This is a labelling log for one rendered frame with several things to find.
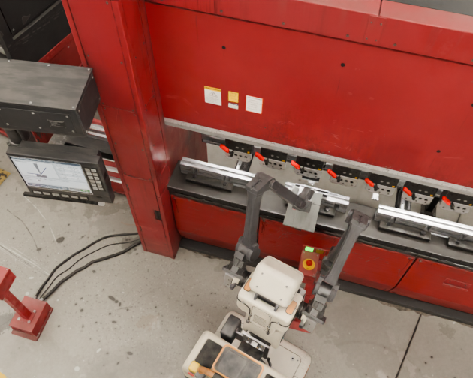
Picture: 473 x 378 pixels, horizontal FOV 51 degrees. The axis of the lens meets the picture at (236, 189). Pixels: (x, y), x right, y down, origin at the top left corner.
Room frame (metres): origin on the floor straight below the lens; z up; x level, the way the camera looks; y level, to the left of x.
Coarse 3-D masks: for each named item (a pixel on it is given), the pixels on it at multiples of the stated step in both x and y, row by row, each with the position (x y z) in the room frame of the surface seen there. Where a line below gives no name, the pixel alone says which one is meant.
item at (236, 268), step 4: (236, 260) 1.03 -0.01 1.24; (240, 260) 1.03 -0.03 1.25; (228, 264) 1.05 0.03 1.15; (232, 264) 1.02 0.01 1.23; (236, 264) 1.02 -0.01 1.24; (240, 264) 1.02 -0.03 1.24; (244, 264) 1.02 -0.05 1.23; (224, 268) 1.00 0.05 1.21; (228, 268) 1.00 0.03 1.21; (232, 268) 1.00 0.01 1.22; (236, 268) 1.00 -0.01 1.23; (240, 268) 1.00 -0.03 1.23; (244, 268) 1.01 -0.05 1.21; (228, 272) 0.98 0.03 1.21; (232, 272) 0.98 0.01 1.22; (236, 272) 0.98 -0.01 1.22; (240, 272) 0.99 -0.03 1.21; (236, 276) 0.96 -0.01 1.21; (240, 276) 0.96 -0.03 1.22
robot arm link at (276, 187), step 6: (276, 180) 1.32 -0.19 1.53; (270, 186) 1.26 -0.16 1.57; (276, 186) 1.28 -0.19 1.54; (282, 186) 1.33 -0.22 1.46; (276, 192) 1.30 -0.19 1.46; (282, 192) 1.32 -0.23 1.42; (288, 192) 1.35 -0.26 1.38; (282, 198) 1.33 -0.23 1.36; (288, 198) 1.34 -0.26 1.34; (294, 198) 1.36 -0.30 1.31; (300, 198) 1.38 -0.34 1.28; (294, 204) 1.34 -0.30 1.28
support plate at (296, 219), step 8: (296, 192) 1.59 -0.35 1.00; (312, 200) 1.54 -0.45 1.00; (320, 200) 1.54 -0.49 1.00; (288, 208) 1.48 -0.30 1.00; (312, 208) 1.48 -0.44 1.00; (288, 216) 1.43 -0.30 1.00; (296, 216) 1.43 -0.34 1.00; (304, 216) 1.43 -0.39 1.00; (312, 216) 1.43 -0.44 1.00; (288, 224) 1.37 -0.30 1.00; (296, 224) 1.37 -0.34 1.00; (304, 224) 1.38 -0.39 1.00; (312, 224) 1.38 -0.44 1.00
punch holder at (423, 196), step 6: (408, 186) 1.45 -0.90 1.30; (414, 186) 1.44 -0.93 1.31; (420, 186) 1.44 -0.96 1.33; (426, 186) 1.43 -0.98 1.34; (402, 192) 1.49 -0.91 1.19; (414, 192) 1.44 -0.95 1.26; (420, 192) 1.43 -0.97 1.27; (426, 192) 1.43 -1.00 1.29; (432, 192) 1.42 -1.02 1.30; (402, 198) 1.45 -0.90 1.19; (408, 198) 1.44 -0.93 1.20; (420, 198) 1.43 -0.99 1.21; (426, 198) 1.42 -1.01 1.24; (432, 198) 1.41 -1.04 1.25; (426, 204) 1.41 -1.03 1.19
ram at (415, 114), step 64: (192, 64) 1.75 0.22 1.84; (256, 64) 1.68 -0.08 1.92; (320, 64) 1.60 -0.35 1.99; (384, 64) 1.54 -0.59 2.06; (448, 64) 1.48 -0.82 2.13; (192, 128) 1.76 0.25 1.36; (256, 128) 1.67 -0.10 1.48; (320, 128) 1.59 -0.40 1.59; (384, 128) 1.51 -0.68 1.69; (448, 128) 1.44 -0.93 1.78
